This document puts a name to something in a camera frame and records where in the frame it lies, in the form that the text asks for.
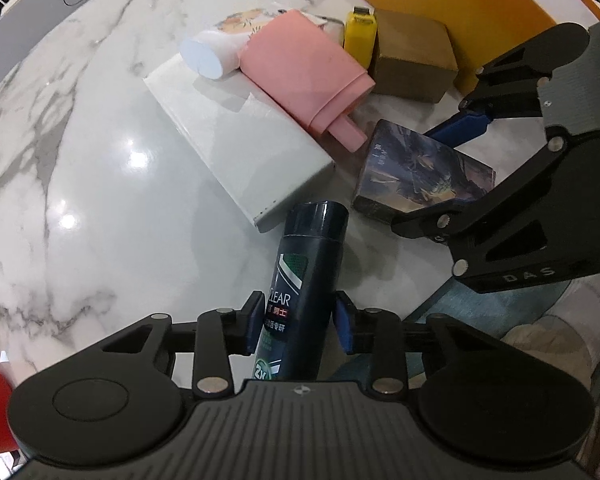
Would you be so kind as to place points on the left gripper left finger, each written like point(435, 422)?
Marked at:
point(234, 332)

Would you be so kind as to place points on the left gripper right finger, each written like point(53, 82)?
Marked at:
point(368, 330)

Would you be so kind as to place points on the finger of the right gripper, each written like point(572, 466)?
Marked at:
point(460, 128)

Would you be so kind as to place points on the dark blue shampoo bottle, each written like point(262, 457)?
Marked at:
point(301, 296)

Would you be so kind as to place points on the dark illustrated card box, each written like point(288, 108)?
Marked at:
point(405, 171)

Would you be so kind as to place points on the brown cardboard box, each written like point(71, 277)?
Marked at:
point(413, 57)

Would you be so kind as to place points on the yellow tape measure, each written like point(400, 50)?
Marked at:
point(360, 33)

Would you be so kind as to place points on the pink silicone bottle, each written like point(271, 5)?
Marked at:
point(316, 81)

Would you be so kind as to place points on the white box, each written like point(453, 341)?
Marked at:
point(261, 157)

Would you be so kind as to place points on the white lotion tube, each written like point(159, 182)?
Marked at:
point(215, 52)

